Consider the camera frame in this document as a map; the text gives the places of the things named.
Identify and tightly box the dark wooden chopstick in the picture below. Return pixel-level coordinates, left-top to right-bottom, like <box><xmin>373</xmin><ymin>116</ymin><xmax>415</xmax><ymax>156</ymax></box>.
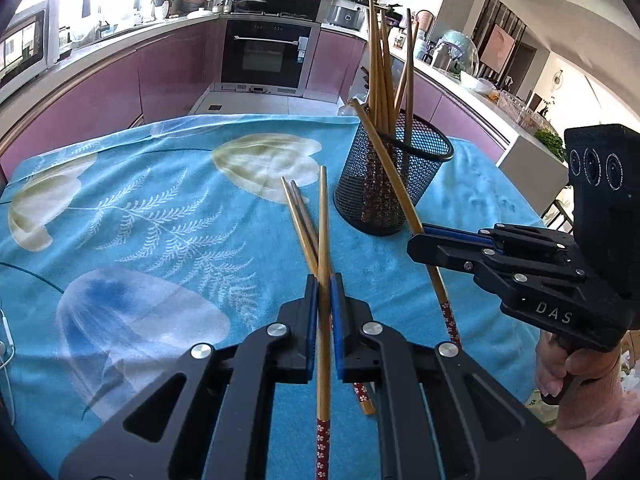
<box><xmin>291</xmin><ymin>180</ymin><xmax>319</xmax><ymax>254</ymax></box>
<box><xmin>404</xmin><ymin>8</ymin><xmax>414</xmax><ymax>146</ymax></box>

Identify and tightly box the right hand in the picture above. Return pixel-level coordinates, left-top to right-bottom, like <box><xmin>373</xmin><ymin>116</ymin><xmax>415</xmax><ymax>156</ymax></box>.
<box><xmin>535</xmin><ymin>330</ymin><xmax>623</xmax><ymax>431</ymax></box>

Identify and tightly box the black mesh pen holder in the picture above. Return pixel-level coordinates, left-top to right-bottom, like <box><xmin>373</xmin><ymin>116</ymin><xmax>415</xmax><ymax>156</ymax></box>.
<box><xmin>334</xmin><ymin>110</ymin><xmax>454</xmax><ymax>236</ymax></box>

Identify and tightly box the green mesh food cover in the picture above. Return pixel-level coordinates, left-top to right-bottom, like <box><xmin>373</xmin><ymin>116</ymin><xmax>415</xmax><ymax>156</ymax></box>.
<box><xmin>432</xmin><ymin>29</ymin><xmax>480</xmax><ymax>77</ymax></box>

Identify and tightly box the blue floral tablecloth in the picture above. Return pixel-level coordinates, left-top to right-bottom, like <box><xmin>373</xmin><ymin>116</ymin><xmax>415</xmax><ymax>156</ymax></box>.
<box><xmin>1</xmin><ymin>115</ymin><xmax>541</xmax><ymax>479</ymax></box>

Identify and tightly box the pink kettle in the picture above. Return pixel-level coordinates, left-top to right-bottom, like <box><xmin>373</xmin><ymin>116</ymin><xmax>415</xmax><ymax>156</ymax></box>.
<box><xmin>416</xmin><ymin>10</ymin><xmax>435</xmax><ymax>34</ymax></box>

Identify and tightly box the black built-in oven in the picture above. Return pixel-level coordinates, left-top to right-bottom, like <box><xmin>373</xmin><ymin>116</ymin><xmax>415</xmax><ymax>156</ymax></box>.
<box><xmin>215</xmin><ymin>14</ymin><xmax>320</xmax><ymax>96</ymax></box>

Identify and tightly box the black wok with lid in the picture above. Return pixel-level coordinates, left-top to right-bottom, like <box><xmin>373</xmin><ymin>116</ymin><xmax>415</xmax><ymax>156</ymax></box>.
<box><xmin>232</xmin><ymin>0</ymin><xmax>267</xmax><ymax>13</ymax></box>

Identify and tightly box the white microwave oven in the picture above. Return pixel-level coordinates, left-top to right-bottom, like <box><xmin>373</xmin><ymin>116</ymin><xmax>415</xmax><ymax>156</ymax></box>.
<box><xmin>0</xmin><ymin>0</ymin><xmax>60</xmax><ymax>102</ymax></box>

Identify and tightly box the black tracking camera box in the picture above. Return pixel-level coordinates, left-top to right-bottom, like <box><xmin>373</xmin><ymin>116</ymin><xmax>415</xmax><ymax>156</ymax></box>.
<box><xmin>565</xmin><ymin>124</ymin><xmax>639</xmax><ymax>333</ymax></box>

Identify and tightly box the pink wall picture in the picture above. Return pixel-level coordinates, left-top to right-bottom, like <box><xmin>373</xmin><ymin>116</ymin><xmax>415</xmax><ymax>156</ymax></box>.
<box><xmin>480</xmin><ymin>25</ymin><xmax>515</xmax><ymax>73</ymax></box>

